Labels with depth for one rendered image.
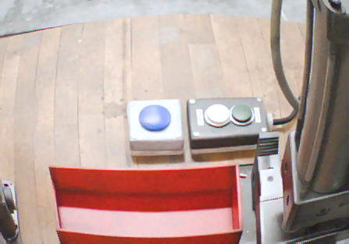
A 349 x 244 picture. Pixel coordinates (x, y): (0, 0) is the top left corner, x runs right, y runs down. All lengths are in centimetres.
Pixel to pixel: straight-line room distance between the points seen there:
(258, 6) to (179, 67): 152
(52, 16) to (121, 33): 143
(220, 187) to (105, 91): 23
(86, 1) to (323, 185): 217
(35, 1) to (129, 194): 179
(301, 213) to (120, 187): 48
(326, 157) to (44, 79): 72
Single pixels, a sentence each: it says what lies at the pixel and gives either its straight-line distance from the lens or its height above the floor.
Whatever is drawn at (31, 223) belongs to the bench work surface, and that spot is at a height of 90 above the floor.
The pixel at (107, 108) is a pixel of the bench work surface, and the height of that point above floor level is 90.
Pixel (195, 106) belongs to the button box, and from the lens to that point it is 125.
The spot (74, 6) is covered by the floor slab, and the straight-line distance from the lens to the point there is 282.
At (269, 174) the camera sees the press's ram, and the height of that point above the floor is 114.
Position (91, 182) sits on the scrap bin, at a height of 93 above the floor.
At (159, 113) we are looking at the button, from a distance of 123.
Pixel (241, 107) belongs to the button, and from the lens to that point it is 124.
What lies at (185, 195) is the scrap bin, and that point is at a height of 90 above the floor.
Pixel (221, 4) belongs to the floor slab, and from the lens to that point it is 281.
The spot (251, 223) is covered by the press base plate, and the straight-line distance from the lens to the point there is 117.
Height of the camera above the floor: 186
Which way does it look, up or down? 49 degrees down
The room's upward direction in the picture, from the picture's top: 2 degrees clockwise
